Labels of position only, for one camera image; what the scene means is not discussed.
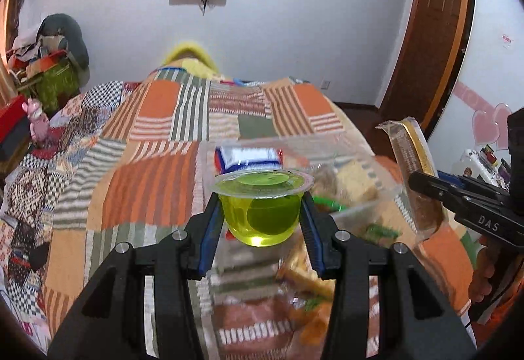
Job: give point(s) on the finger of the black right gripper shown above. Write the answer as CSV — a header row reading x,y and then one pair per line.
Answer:
x,y
467,183
461,202

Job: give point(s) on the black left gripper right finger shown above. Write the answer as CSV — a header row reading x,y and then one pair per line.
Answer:
x,y
416,320

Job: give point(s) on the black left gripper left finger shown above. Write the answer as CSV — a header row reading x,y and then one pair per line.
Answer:
x,y
107,320

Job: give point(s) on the long gold biscuit pack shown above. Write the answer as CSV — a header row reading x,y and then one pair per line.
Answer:
x,y
412,155

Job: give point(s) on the yellow wafer biscuit pack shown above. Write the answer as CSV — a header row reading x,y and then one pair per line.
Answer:
x,y
354,184

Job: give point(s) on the clear plastic storage bin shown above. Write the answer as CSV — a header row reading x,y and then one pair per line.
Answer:
x,y
247,273

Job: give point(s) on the green pea snack bag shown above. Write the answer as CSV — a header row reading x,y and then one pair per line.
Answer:
x,y
366,220

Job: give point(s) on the green jelly cup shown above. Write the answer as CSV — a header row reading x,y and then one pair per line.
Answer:
x,y
262,206

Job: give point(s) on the blue white biscuit bag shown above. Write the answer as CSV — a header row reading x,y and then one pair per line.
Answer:
x,y
230,159

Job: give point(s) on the orange round cracker bag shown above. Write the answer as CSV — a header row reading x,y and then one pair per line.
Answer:
x,y
311,313

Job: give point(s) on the right human hand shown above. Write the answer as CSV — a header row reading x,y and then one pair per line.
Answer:
x,y
480,287

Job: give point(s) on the white heart wardrobe door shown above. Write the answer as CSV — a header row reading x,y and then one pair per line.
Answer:
x,y
489,86

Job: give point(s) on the brown wooden door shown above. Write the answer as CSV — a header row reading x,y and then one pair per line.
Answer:
x,y
427,66

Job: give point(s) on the checkered patchwork quilt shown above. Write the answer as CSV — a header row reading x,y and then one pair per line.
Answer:
x,y
42,228

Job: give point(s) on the patchwork striped bed blanket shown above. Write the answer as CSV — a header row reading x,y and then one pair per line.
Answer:
x,y
154,189

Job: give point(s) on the pink toy figure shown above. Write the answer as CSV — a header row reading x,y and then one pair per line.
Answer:
x,y
38,121

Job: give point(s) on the red gift box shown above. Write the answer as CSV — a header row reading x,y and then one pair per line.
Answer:
x,y
14,127

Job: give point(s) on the green cardboard box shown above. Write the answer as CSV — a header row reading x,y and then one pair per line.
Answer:
x,y
54,87

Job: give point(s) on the orange striped curtain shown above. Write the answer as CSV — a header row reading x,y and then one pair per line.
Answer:
x,y
10,22

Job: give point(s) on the yellow plush headrest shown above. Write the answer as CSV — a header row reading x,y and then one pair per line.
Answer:
x,y
193,58

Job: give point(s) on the grey pillow on pile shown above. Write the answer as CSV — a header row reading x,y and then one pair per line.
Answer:
x,y
63,25

